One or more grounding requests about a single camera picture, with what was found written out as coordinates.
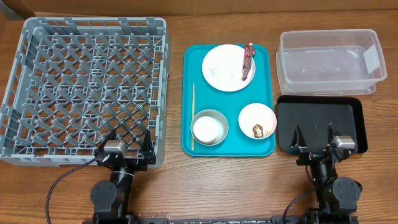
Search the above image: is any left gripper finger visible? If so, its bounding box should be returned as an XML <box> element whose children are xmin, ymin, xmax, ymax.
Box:
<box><xmin>104</xmin><ymin>129</ymin><xmax>117</xmax><ymax>149</ymax></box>
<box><xmin>141</xmin><ymin>129</ymin><xmax>155</xmax><ymax>154</ymax></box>

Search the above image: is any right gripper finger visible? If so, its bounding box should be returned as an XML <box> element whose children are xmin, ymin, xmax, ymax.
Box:
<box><xmin>290</xmin><ymin>123</ymin><xmax>307</xmax><ymax>149</ymax></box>
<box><xmin>327</xmin><ymin>123</ymin><xmax>340</xmax><ymax>146</ymax></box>

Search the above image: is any brown food scrap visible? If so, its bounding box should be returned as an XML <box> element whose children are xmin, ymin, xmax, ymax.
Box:
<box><xmin>252</xmin><ymin>124</ymin><xmax>264</xmax><ymax>138</ymax></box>

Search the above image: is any white bowl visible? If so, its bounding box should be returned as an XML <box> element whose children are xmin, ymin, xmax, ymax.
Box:
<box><xmin>238</xmin><ymin>103</ymin><xmax>277</xmax><ymax>139</ymax></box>

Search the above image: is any white paper cup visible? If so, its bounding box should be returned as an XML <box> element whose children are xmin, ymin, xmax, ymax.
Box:
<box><xmin>193</xmin><ymin>116</ymin><xmax>220</xmax><ymax>144</ymax></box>

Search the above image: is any grey metal bowl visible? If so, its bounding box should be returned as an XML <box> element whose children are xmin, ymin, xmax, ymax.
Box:
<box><xmin>193</xmin><ymin>109</ymin><xmax>229</xmax><ymax>146</ymax></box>

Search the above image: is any red snack wrapper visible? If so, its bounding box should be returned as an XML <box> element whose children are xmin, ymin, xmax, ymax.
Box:
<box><xmin>241</xmin><ymin>43</ymin><xmax>256</xmax><ymax>81</ymax></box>

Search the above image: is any large white plate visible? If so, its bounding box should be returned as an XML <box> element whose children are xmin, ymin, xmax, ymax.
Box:
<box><xmin>202</xmin><ymin>44</ymin><xmax>256</xmax><ymax>92</ymax></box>

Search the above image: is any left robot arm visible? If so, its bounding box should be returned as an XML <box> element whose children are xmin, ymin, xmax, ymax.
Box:
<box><xmin>90</xmin><ymin>130</ymin><xmax>156</xmax><ymax>223</ymax></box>

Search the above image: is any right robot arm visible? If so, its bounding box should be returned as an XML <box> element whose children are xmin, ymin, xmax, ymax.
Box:
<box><xmin>282</xmin><ymin>124</ymin><xmax>363</xmax><ymax>223</ymax></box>

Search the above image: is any black tray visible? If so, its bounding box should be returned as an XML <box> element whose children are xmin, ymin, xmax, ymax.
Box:
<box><xmin>277</xmin><ymin>95</ymin><xmax>368</xmax><ymax>153</ymax></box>

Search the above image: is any teal plastic tray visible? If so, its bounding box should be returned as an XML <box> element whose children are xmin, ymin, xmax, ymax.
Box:
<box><xmin>181</xmin><ymin>44</ymin><xmax>276</xmax><ymax>157</ymax></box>

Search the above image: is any grey plastic dish rack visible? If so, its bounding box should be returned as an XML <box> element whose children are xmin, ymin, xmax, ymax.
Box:
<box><xmin>1</xmin><ymin>17</ymin><xmax>171</xmax><ymax>167</ymax></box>

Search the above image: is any clear plastic bin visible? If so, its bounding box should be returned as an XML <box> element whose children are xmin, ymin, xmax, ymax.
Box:
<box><xmin>276</xmin><ymin>29</ymin><xmax>387</xmax><ymax>96</ymax></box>

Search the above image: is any wooden chopstick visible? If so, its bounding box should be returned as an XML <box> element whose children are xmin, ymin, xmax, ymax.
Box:
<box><xmin>191</xmin><ymin>83</ymin><xmax>195</xmax><ymax>151</ymax></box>

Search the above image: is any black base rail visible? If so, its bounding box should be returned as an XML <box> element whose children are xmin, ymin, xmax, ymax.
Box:
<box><xmin>82</xmin><ymin>215</ymin><xmax>359</xmax><ymax>224</ymax></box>

